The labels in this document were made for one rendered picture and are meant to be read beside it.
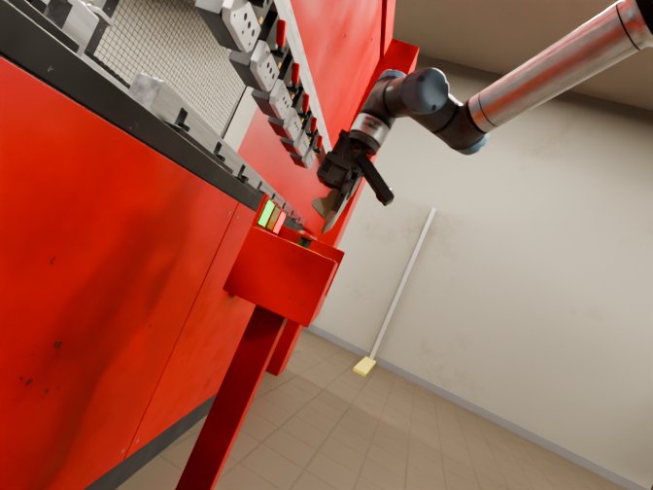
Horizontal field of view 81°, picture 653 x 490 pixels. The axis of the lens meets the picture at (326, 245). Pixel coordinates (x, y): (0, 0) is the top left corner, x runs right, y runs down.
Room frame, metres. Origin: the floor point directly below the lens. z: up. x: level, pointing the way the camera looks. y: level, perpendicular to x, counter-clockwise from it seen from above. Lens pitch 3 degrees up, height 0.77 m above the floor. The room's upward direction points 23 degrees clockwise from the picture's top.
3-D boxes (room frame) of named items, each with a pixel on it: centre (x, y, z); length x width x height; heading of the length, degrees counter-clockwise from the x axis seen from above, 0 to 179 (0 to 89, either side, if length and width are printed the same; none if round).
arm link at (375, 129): (0.79, 0.01, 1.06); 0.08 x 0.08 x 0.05
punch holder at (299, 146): (1.68, 0.31, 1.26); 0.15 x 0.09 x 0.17; 172
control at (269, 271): (0.74, 0.04, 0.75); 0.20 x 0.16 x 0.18; 175
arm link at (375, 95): (0.79, 0.00, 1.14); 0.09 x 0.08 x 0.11; 27
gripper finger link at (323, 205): (0.78, 0.03, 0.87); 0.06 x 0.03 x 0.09; 85
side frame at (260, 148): (2.59, 0.36, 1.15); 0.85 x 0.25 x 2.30; 82
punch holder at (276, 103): (1.28, 0.37, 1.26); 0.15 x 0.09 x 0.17; 172
